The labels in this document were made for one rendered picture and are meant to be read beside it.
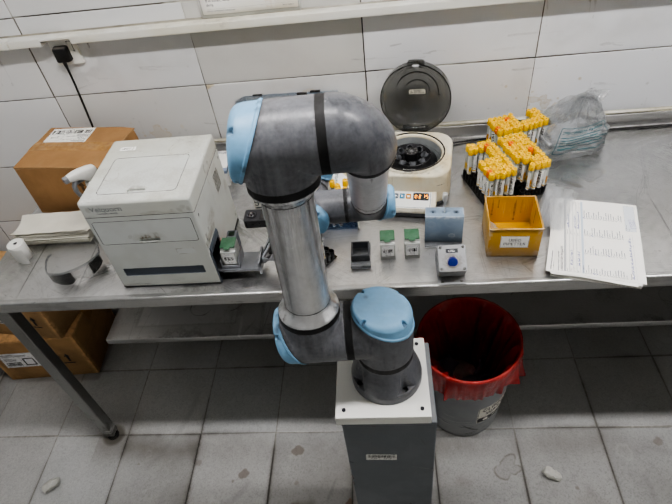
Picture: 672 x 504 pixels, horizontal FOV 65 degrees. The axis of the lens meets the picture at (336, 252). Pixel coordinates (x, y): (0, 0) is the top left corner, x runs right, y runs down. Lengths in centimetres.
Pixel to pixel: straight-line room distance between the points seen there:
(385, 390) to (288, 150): 57
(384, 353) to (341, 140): 45
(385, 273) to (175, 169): 60
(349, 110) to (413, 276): 73
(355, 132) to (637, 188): 117
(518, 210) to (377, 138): 82
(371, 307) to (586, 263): 66
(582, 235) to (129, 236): 117
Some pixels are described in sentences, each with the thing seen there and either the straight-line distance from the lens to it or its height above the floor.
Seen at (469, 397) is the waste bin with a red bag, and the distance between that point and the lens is 180.
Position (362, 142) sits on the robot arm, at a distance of 73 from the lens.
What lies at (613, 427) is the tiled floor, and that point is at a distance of 226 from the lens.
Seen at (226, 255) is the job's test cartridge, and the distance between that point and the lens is 140.
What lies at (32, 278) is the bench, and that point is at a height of 87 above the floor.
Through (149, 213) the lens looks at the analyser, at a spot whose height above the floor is 113.
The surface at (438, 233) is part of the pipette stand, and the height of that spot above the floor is 92.
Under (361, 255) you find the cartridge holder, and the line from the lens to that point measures 139.
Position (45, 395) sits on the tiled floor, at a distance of 267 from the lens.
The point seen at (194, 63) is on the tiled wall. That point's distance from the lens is 181.
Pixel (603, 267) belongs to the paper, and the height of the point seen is 89.
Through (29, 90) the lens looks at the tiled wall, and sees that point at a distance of 208.
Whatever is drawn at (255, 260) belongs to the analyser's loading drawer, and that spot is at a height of 91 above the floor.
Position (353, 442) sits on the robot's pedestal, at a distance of 123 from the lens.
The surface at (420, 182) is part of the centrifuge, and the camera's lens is 153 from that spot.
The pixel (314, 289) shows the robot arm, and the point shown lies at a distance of 91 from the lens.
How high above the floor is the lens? 190
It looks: 44 degrees down
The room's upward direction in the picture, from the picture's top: 8 degrees counter-clockwise
